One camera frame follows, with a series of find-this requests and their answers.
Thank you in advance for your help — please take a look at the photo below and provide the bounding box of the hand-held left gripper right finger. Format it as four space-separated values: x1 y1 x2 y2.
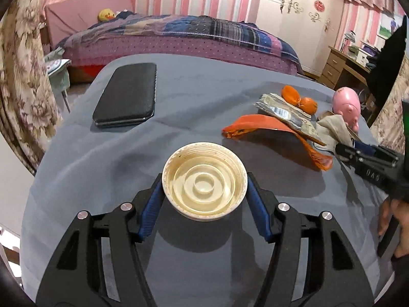
246 172 374 307

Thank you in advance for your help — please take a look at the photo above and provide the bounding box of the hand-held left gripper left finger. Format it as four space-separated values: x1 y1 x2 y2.
36 173 165 307

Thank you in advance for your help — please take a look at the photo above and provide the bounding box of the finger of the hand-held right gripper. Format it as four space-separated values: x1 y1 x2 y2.
354 140 406 161
335 143 378 167

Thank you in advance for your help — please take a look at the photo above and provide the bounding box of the beige cloth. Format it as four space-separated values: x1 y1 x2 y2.
315 115 361 151

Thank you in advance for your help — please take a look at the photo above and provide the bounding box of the white plastic lid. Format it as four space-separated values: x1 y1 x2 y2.
162 142 248 221

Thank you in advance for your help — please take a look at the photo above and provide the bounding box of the person's right hand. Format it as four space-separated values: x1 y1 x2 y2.
378 196 404 239

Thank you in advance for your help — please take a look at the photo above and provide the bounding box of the blue and floral curtain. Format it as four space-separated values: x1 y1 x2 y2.
371 80 409 154

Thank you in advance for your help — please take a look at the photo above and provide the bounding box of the pink pig cup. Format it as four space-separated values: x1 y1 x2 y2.
332 87 361 132

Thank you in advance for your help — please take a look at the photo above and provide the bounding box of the silver foil packet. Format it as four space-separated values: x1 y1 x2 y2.
255 93 326 146

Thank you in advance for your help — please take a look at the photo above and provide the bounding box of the dark cloth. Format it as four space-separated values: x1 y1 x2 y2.
366 14 409 111

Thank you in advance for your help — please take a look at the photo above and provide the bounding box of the curled orange peel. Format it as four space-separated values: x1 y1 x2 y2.
282 85 319 115

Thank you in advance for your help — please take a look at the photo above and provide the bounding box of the orange plastic wrapper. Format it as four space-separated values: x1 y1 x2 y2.
222 115 333 171

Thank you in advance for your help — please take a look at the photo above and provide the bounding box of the wooden desk with drawers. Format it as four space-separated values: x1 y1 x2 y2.
320 46 373 92

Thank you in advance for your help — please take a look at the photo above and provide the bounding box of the white printer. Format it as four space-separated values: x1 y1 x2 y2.
348 43 381 68

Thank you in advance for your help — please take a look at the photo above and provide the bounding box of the silver desk lamp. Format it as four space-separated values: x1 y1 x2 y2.
340 30 357 53

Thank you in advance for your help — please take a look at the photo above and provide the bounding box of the black phone case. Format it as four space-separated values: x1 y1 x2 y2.
92 63 157 128

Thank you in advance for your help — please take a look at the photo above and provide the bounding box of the white wardrobe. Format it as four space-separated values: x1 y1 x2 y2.
257 0 347 77

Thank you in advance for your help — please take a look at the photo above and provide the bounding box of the patchwork quilt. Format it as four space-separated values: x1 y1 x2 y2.
56 14 302 74

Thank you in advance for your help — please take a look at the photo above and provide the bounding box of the beige floral curtain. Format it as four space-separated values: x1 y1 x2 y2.
0 0 61 176

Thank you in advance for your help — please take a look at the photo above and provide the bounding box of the yellow duck plush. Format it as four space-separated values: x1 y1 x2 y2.
98 8 116 22

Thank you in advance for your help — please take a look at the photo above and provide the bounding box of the pink bed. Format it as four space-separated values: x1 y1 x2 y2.
44 0 304 85

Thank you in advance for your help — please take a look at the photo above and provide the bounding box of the landscape wall picture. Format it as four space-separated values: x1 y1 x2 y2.
377 14 404 37

